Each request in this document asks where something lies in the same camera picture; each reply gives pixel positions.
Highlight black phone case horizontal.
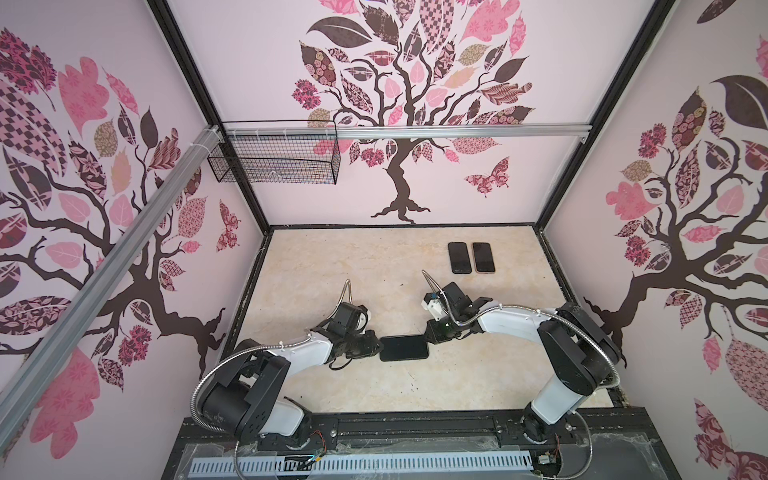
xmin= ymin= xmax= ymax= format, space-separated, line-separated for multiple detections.
xmin=379 ymin=335 xmax=429 ymax=357

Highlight black phone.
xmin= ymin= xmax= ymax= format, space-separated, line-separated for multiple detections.
xmin=448 ymin=242 xmax=473 ymax=275

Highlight purple smartphone black screen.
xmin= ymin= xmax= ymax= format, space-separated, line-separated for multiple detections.
xmin=472 ymin=242 xmax=487 ymax=273

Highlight black phone case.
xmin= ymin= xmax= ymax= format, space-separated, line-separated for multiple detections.
xmin=379 ymin=355 xmax=429 ymax=363

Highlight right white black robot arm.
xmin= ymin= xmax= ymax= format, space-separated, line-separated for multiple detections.
xmin=421 ymin=282 xmax=622 ymax=444

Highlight right metal flexible conduit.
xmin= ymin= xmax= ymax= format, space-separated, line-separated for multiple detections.
xmin=422 ymin=271 xmax=621 ymax=396

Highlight metal flexible conduit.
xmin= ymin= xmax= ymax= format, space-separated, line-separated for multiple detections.
xmin=190 ymin=278 xmax=355 ymax=433
xmin=422 ymin=271 xmax=621 ymax=396

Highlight left metal flexible conduit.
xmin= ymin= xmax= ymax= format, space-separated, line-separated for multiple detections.
xmin=190 ymin=278 xmax=355 ymax=433

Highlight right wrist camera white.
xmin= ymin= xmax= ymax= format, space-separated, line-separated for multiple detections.
xmin=421 ymin=293 xmax=445 ymax=320

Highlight white slotted cable duct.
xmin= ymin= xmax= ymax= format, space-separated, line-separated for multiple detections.
xmin=187 ymin=451 xmax=534 ymax=479

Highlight black wire basket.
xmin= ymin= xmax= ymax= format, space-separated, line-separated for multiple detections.
xmin=208 ymin=120 xmax=341 ymax=185

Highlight black base frame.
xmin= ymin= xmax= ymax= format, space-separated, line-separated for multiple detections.
xmin=161 ymin=407 xmax=680 ymax=479

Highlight aluminium rail back horizontal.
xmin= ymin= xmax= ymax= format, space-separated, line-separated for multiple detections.
xmin=224 ymin=122 xmax=592 ymax=140

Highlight aluminium rail left diagonal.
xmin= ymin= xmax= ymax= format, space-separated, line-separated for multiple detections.
xmin=1 ymin=125 xmax=222 ymax=448

